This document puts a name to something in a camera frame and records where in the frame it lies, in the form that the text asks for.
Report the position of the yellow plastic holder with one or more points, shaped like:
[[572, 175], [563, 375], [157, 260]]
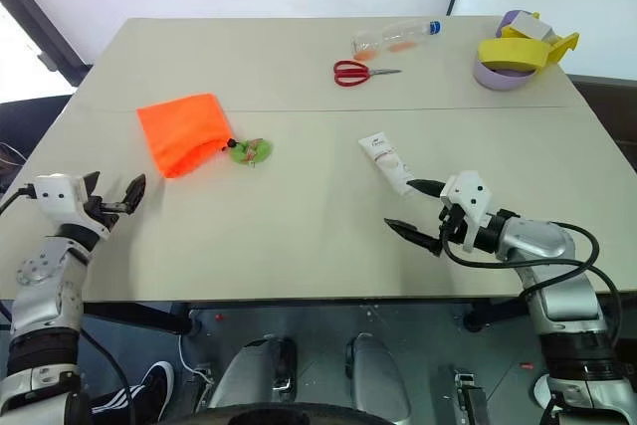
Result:
[[565, 47]]

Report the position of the dark rounded robot torso edge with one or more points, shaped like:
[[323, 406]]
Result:
[[318, 417]]

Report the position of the small white box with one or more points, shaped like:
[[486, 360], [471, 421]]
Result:
[[532, 27]]

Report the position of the dark diagonal beam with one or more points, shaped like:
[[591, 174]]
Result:
[[40, 22]]

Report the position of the purple bowl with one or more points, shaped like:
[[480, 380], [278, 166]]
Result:
[[497, 80]]

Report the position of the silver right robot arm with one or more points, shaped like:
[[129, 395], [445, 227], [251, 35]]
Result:
[[537, 241]]

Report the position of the yellow tape roll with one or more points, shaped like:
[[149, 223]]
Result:
[[512, 52]]

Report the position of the white cream tube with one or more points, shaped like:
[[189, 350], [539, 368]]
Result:
[[388, 158]]

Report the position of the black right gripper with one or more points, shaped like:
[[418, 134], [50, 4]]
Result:
[[453, 226]]

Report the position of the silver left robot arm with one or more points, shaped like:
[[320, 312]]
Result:
[[47, 285]]

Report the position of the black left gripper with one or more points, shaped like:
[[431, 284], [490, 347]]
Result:
[[105, 213]]

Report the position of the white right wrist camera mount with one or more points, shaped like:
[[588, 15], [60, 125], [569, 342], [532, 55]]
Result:
[[470, 191]]

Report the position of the black table frame bar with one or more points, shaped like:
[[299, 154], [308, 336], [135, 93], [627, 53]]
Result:
[[497, 313], [139, 318]]

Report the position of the purple plastic piece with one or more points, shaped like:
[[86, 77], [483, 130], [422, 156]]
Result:
[[510, 19]]

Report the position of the small green toy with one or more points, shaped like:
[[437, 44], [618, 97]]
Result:
[[251, 151]]

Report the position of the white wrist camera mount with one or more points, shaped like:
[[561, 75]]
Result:
[[57, 193], [470, 191]]

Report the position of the clear bottle with blue cap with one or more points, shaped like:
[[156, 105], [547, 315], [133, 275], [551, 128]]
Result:
[[393, 37]]

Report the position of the silver robot leg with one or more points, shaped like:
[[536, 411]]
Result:
[[254, 375], [375, 375]]

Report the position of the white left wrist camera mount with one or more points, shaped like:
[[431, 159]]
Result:
[[57, 193]]

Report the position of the black white striped sneaker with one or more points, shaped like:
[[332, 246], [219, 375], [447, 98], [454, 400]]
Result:
[[149, 390]]

